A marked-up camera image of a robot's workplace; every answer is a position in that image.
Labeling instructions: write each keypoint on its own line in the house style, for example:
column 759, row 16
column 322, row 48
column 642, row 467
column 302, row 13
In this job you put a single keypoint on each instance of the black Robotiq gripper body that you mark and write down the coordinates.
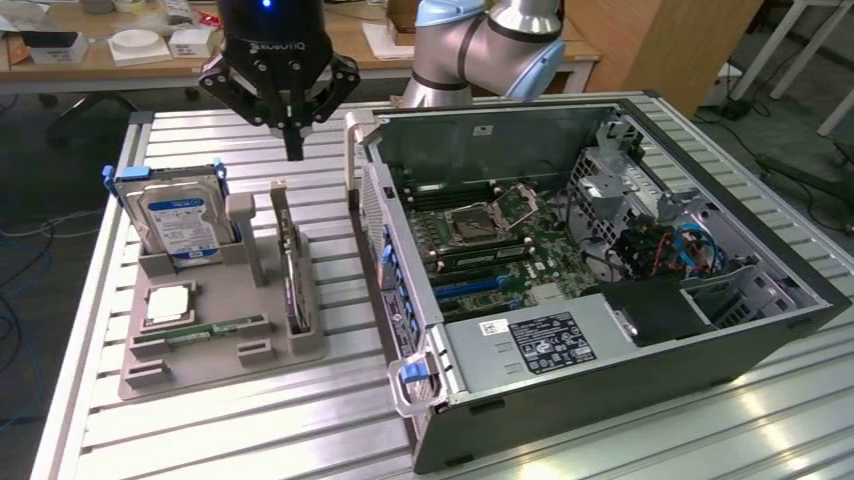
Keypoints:
column 276, row 45

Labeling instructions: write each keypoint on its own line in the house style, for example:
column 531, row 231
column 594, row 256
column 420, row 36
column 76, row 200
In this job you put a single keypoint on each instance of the black graphics card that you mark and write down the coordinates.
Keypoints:
column 294, row 270

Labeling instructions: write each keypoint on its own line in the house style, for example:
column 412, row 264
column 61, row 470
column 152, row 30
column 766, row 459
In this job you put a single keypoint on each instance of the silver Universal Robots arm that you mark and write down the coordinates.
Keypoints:
column 443, row 55

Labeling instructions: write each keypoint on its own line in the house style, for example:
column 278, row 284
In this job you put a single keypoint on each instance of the blue expansion slot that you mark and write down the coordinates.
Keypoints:
column 467, row 287

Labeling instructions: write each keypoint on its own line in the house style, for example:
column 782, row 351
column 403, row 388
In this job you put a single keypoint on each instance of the white paper stack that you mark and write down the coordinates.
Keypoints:
column 383, row 45

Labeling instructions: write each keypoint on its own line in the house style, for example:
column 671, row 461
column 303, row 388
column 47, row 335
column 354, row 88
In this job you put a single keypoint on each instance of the red packet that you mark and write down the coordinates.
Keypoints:
column 210, row 19

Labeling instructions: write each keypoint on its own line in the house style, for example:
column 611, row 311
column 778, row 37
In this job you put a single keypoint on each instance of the small white labelled box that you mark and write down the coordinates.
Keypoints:
column 190, row 45

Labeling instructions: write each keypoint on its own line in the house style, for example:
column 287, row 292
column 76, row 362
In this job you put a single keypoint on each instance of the brown cardboard box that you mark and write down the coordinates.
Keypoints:
column 400, row 17

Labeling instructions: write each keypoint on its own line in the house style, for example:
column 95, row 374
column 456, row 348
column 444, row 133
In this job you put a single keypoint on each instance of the white round part on box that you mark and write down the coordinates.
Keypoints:
column 136, row 47

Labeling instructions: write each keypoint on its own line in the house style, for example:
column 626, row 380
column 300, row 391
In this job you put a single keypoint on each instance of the wooden desk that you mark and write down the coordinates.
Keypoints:
column 100, row 72

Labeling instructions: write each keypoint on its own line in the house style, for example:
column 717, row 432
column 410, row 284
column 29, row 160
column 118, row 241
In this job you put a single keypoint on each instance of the grey cup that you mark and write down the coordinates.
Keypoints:
column 98, row 6

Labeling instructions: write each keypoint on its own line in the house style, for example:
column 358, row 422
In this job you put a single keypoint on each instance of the hard disk in blue caddy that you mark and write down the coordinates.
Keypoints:
column 176, row 220

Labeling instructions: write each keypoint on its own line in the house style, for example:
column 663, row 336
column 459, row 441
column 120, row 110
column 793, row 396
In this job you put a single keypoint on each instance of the white box with black top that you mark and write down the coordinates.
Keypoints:
column 56, row 50

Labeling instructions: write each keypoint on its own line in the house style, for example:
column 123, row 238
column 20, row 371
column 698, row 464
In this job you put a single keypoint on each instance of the CPU socket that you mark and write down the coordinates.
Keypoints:
column 470, row 225

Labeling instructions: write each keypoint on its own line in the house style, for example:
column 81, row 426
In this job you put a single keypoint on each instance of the metal socket cover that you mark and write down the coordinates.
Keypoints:
column 516, row 205

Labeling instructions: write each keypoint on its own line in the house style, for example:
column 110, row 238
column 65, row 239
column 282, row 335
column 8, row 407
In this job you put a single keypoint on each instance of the black RAM stick with label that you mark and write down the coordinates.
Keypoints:
column 487, row 256

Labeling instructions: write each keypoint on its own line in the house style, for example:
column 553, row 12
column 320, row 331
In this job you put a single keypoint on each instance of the silver CPU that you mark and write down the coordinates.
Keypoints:
column 167, row 305

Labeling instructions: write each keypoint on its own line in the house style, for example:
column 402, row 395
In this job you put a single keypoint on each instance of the metal disk bay cage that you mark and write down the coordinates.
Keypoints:
column 607, row 200

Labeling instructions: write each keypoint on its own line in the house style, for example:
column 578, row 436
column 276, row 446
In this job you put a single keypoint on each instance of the green RAM stick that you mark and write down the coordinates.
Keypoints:
column 220, row 330

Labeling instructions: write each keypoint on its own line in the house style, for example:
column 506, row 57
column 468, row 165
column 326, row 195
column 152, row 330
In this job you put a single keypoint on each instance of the wooden cabinet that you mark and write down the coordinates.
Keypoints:
column 674, row 50

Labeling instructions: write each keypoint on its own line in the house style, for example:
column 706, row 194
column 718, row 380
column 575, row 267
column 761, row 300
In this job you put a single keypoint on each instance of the grey parts rack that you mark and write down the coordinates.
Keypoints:
column 220, row 360

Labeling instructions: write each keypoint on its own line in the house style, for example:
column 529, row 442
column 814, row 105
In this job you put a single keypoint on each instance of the grey power supply unit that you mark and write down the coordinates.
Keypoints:
column 487, row 360

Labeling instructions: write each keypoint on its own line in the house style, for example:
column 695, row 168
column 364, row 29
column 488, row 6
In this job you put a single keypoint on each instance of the black floor adapter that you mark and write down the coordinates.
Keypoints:
column 735, row 110

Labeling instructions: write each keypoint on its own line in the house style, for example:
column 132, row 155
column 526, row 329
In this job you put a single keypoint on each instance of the black open PC case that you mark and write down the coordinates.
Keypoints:
column 601, row 395

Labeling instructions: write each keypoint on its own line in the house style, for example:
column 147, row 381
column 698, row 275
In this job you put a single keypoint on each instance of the white table frame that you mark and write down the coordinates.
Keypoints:
column 801, row 45

